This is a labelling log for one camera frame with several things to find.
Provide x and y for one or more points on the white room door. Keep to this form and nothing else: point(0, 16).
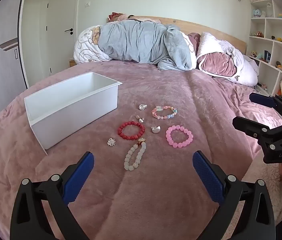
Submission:
point(61, 27)

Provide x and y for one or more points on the wooden bedside table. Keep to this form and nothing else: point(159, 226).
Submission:
point(71, 61)

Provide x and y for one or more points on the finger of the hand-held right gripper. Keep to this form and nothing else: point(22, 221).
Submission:
point(262, 99)
point(249, 126)

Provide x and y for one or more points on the wooden headboard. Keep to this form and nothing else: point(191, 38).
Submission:
point(211, 32)

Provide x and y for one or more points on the white wall shelf unit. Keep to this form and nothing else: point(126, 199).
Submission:
point(273, 47)

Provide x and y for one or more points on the white fluffy rug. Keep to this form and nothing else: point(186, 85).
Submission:
point(278, 197)

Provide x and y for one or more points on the silver flower earring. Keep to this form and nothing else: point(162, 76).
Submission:
point(111, 142)

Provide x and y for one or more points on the dark blue book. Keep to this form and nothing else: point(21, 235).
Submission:
point(267, 55)

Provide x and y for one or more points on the pink and white quilt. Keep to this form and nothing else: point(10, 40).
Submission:
point(221, 60)

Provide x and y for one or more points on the white cartoon print quilt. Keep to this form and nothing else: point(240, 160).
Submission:
point(87, 45)

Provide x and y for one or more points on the red plush toy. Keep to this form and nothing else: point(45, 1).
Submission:
point(259, 34)

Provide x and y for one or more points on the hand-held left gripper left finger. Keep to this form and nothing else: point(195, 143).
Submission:
point(78, 177)

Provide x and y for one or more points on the red bow headband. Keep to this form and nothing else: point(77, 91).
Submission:
point(112, 15)

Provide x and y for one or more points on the white plastic storage box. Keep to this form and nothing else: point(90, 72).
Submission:
point(68, 107)

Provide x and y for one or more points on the blue elephant plush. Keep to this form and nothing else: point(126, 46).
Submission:
point(256, 12)

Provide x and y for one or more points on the silver heart earring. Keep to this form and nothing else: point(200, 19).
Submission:
point(155, 129)

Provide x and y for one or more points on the pink plush bed blanket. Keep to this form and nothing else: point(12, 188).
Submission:
point(156, 205)

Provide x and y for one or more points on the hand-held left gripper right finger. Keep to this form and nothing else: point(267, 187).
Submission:
point(207, 177)

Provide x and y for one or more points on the grey blanket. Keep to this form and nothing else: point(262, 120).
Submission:
point(141, 42)

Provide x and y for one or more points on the small silver drop earring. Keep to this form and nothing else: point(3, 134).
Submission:
point(140, 120)

